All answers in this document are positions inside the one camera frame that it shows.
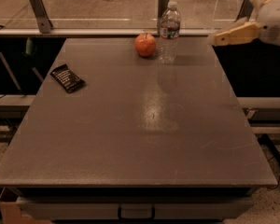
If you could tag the metal bracket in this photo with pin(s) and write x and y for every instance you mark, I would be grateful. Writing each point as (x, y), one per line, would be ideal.
(245, 10)
(42, 19)
(162, 5)

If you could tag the right metal bracket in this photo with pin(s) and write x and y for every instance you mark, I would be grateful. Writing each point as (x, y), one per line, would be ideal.
(245, 10)

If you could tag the dark snack bar wrapper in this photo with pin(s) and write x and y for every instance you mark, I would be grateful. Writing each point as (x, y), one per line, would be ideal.
(67, 78)

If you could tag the red apple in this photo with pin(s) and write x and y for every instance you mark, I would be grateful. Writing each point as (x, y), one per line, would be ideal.
(145, 44)

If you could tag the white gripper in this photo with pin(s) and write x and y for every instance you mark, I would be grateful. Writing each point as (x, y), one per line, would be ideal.
(275, 21)

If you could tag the clear plastic water bottle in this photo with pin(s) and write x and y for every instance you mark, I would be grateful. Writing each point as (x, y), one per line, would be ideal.
(169, 33)

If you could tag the clear acrylic barrier panel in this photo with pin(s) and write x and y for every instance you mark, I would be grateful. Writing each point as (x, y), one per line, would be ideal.
(196, 14)

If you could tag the cardboard box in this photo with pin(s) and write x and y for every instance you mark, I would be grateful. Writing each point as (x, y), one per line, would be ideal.
(12, 214)

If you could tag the grey drawer with handle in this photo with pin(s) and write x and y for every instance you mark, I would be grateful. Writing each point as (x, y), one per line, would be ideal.
(207, 208)

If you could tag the middle metal bracket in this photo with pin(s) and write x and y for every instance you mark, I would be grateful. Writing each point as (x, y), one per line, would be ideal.
(162, 5)

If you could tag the left metal bracket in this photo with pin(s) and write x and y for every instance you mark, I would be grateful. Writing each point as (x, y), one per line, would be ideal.
(42, 19)

